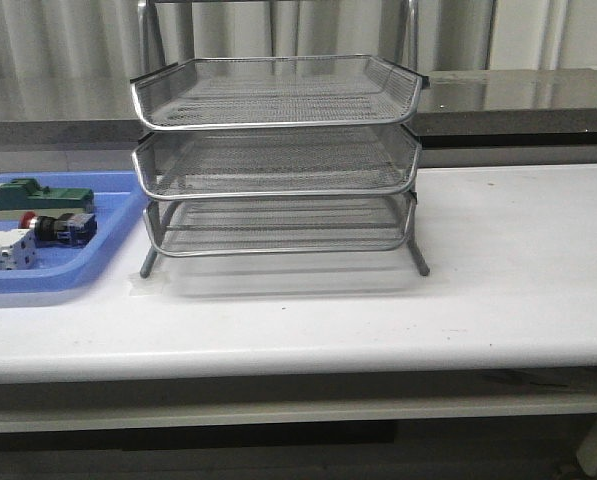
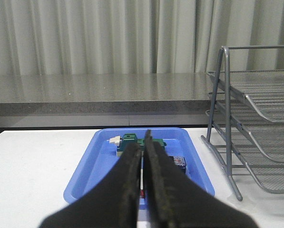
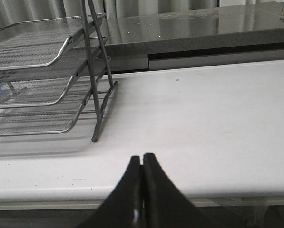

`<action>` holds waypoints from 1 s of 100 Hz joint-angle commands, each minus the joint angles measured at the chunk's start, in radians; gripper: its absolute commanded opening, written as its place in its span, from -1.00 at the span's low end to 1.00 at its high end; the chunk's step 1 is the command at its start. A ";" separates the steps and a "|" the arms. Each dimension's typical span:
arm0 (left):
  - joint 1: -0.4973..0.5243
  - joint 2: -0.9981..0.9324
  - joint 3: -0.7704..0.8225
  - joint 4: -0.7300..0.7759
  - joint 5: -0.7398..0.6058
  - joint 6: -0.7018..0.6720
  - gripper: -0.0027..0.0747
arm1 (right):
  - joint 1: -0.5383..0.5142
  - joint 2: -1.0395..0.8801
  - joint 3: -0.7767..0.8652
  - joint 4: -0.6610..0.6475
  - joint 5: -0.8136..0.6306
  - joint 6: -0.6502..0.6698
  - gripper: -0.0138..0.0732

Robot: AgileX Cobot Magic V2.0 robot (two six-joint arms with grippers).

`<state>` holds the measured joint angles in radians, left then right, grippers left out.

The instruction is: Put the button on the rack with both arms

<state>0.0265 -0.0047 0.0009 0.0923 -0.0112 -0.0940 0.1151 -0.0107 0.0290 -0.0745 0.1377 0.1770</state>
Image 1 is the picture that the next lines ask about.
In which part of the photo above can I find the silver mesh tray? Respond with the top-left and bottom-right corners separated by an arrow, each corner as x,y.
130,54 -> 429,131
143,194 -> 416,258
132,125 -> 422,200

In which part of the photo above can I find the red push button switch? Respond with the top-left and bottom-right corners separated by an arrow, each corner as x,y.
19,211 -> 97,247

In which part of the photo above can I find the blue plastic tray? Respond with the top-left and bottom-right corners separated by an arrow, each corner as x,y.
0,171 -> 146,294

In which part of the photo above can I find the white circuit breaker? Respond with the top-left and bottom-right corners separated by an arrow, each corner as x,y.
0,229 -> 37,271

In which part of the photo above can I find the green white terminal block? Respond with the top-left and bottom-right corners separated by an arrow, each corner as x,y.
0,177 -> 95,221

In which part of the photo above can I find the silver metal rack frame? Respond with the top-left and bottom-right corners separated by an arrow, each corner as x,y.
136,0 -> 431,279

